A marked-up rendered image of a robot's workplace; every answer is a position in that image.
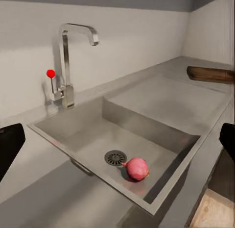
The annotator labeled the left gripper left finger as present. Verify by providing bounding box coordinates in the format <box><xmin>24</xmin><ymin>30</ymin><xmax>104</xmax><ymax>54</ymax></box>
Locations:
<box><xmin>0</xmin><ymin>123</ymin><xmax>26</xmax><ymax>181</ymax></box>

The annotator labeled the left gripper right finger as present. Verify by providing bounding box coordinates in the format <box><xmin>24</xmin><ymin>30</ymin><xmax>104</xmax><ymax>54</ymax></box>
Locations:
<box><xmin>218</xmin><ymin>123</ymin><xmax>235</xmax><ymax>161</ymax></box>

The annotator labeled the vidalia onion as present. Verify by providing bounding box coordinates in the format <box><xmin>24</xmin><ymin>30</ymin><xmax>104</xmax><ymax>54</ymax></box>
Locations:
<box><xmin>122</xmin><ymin>157</ymin><xmax>150</xmax><ymax>181</ymax></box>

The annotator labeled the cutting board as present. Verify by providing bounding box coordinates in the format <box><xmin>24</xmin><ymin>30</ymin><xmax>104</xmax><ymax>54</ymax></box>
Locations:
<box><xmin>187</xmin><ymin>66</ymin><xmax>235</xmax><ymax>82</ymax></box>

